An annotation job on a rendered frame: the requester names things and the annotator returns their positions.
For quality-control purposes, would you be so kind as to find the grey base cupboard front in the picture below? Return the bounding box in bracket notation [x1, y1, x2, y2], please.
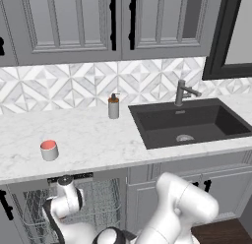
[0, 185, 26, 244]

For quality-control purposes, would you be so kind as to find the black wall cupboard handle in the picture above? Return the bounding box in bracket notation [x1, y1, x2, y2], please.
[128, 0, 137, 51]
[0, 36, 6, 57]
[109, 0, 118, 52]

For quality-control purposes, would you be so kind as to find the grey base cupboard door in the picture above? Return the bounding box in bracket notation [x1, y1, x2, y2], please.
[126, 174, 202, 234]
[196, 168, 252, 222]

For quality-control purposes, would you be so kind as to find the wire dishwasher rack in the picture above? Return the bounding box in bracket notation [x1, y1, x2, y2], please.
[18, 178, 123, 244]

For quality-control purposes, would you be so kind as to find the grey dishwasher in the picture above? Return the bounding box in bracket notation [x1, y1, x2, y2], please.
[5, 168, 129, 244]

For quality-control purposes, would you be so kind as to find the black kitchen sink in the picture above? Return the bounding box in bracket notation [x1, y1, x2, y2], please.
[127, 96, 252, 151]

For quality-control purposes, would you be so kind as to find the grey metal tap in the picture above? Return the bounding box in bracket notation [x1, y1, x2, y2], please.
[174, 79, 203, 107]

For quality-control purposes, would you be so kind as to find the wide grey wall cupboard door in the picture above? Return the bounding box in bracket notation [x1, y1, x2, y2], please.
[9, 0, 123, 67]

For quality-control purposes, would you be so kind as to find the grey false drawer panel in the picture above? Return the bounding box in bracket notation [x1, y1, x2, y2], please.
[127, 151, 252, 185]

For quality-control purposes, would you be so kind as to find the grey soap dispenser bottle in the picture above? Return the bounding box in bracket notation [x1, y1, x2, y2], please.
[107, 92, 121, 120]

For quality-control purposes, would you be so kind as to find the narrow grey wall cupboard door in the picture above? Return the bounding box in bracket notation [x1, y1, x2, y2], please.
[0, 0, 19, 68]

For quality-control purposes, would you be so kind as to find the grey cup with red inside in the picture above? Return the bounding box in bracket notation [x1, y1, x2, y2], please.
[39, 139, 60, 162]

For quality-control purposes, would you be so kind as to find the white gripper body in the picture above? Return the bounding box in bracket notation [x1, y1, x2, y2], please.
[45, 196, 71, 220]

